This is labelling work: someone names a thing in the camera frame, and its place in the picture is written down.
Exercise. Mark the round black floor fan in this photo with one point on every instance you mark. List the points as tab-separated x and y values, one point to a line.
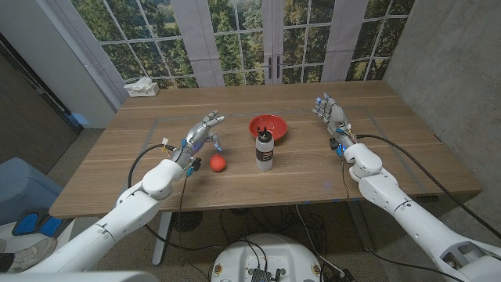
187	221

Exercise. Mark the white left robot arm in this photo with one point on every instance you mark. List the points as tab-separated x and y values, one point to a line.
129	211

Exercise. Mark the dark grey table leg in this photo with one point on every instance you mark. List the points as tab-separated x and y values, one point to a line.
362	231

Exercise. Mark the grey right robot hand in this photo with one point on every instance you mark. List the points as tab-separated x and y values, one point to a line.
336	115

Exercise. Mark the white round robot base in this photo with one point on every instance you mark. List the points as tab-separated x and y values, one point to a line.
274	250

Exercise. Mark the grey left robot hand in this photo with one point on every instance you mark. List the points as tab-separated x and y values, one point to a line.
195	137

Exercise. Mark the white tissue box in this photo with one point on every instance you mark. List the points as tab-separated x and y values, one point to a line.
143	89

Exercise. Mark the printed window backdrop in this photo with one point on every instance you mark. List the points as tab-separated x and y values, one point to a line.
235	39

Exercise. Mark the white sneaker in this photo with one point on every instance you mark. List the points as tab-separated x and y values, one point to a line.
33	254

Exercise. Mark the blue grey seat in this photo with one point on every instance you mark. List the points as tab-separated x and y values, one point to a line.
23	188

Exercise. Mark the white squeeze bottle black cap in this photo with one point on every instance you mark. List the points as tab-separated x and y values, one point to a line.
264	156

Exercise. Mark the black table bracket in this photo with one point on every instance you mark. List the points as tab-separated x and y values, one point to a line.
428	199

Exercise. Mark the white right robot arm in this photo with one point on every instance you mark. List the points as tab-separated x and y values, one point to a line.
411	211

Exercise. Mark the red bowl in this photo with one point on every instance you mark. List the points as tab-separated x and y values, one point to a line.
276	123

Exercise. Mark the red tomato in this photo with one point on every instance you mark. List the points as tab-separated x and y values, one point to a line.
217	162

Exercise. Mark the light blue tape piece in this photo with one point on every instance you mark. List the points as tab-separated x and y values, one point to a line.
80	118

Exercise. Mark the blue black foot pedal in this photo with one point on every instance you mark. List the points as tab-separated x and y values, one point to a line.
27	223

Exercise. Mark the white table leg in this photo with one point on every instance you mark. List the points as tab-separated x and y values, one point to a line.
160	243

